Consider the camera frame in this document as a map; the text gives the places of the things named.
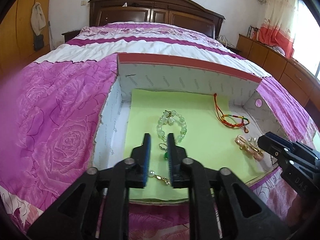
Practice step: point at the black hanging bag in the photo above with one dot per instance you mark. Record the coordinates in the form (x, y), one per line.
(38, 42)

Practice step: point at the row of books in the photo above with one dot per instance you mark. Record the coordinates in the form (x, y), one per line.
(253, 33)

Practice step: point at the pink pearl gold hair clip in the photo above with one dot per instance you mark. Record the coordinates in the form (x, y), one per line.
(250, 148)

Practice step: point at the orange wooden wardrobe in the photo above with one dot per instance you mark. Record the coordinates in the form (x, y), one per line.
(22, 17)

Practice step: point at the pale green paper sheet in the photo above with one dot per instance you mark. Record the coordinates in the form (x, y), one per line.
(200, 130)

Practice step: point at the dark wooden headboard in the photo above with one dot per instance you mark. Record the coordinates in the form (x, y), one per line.
(135, 15)

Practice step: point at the long wooden cabinet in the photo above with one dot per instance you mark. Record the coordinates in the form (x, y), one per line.
(275, 62)

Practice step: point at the pink floral bedspread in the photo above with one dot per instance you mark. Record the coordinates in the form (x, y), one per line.
(50, 105)

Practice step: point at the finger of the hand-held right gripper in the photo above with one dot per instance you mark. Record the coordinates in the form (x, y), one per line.
(268, 141)
(285, 158)

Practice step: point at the pink cardboard box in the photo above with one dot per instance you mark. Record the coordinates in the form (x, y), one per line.
(175, 75)

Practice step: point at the cream and orange curtain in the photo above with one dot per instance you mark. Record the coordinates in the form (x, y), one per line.
(275, 30)

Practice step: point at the pearl gold earring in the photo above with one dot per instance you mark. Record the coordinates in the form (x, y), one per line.
(151, 173)

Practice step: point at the bright window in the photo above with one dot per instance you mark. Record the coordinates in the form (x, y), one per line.
(307, 45)

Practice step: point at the beige hanging towel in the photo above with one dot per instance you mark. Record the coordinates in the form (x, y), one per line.
(38, 17)

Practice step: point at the white stick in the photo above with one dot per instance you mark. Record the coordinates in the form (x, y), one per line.
(51, 36)

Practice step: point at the green gem earring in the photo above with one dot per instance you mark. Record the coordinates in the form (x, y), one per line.
(165, 156)

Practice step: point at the grey cloth bundle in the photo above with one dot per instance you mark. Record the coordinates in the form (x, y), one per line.
(279, 50)

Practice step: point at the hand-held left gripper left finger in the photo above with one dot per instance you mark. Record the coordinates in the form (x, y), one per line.
(147, 160)

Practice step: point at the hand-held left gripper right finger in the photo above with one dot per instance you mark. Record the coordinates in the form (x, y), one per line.
(171, 160)

